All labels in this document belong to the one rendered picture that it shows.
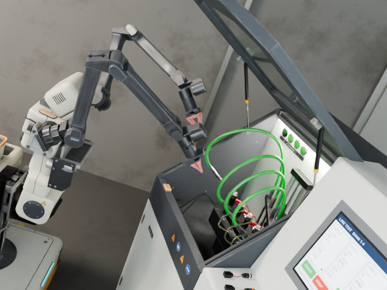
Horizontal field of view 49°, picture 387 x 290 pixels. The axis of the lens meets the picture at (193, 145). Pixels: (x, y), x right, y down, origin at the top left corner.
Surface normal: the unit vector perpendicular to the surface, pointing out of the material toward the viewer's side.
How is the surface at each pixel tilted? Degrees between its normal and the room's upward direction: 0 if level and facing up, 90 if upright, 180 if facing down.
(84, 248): 0
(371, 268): 76
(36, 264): 0
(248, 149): 90
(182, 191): 90
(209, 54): 90
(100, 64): 106
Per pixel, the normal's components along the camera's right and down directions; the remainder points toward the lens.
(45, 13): -0.04, 0.41
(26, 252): 0.33, -0.85
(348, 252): -0.79, -0.33
